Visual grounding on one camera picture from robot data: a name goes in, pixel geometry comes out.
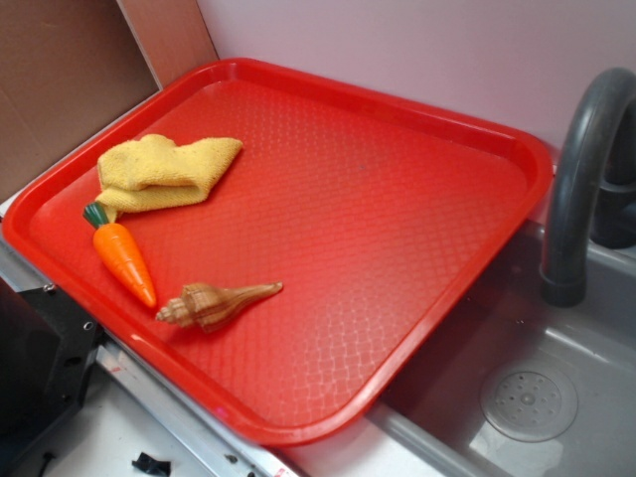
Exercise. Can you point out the orange toy carrot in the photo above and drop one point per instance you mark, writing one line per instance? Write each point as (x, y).
(120, 254)

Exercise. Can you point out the yellow folded cloth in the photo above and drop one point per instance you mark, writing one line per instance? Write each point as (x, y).
(154, 173)

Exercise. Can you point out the brown spiral seashell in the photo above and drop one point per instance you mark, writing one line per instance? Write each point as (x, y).
(212, 308)

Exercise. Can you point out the grey plastic sink basin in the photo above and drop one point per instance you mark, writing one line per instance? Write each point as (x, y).
(433, 405)

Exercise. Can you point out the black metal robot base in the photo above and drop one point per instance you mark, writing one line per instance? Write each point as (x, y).
(48, 343)

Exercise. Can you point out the round sink drain cover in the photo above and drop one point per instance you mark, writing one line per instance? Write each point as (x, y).
(529, 405)

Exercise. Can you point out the grey curved faucet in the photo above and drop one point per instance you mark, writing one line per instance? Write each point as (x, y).
(593, 197)

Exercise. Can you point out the red plastic tray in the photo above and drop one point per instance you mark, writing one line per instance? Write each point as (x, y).
(375, 213)

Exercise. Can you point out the brown cardboard panel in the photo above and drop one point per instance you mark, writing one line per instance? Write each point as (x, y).
(69, 68)

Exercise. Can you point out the black tape scrap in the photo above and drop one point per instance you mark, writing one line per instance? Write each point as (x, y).
(152, 466)

